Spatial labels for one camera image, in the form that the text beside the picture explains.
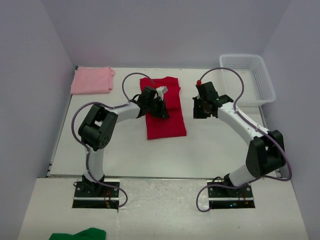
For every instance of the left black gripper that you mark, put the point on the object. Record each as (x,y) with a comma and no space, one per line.
(162,113)

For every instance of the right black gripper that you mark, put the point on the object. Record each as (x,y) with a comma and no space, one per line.
(196,114)

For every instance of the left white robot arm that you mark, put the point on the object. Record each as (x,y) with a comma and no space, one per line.
(98,126)

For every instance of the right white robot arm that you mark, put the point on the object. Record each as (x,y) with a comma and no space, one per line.
(265,152)

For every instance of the white plastic basket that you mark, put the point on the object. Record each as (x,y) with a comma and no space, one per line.
(258,87)

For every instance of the folded pink t shirt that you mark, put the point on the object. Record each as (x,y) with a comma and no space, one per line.
(91,81)

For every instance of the green t shirt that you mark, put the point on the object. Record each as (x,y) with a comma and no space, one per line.
(87,234)

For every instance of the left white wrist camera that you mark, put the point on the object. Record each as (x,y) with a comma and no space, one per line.
(161,90)

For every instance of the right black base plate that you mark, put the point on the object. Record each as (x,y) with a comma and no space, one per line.
(223,198)

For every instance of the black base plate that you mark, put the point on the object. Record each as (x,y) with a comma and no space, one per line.
(223,198)
(101,197)

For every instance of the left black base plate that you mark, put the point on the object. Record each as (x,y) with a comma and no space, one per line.
(101,197)

